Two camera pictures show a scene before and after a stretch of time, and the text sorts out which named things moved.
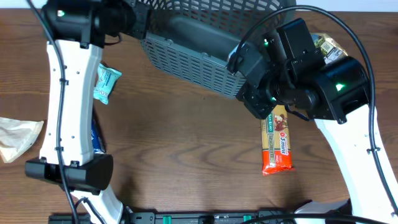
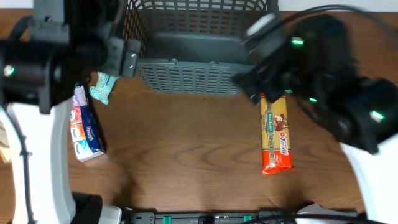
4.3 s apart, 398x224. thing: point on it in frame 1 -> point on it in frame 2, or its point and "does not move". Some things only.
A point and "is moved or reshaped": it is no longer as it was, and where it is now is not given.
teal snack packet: (106, 79) does not move
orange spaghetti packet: (275, 142) does not move
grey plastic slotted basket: (191, 40) is moved or reshaped
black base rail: (245, 216) does not move
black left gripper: (140, 33) -> (124, 55)
